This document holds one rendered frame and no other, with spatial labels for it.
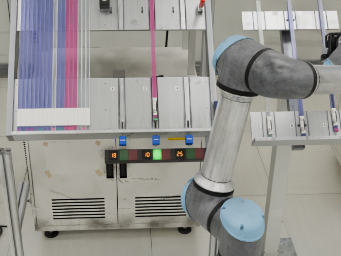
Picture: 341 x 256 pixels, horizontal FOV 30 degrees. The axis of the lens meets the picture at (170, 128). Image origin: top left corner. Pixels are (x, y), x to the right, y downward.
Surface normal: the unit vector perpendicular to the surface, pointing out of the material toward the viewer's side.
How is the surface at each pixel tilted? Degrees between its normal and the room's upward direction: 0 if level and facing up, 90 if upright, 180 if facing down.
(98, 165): 90
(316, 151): 0
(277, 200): 90
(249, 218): 8
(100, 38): 90
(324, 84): 86
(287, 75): 62
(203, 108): 42
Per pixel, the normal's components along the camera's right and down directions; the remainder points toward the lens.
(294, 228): 0.02, -0.87
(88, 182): 0.07, 0.50
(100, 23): 0.06, -0.30
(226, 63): -0.79, 0.09
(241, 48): -0.42, -0.58
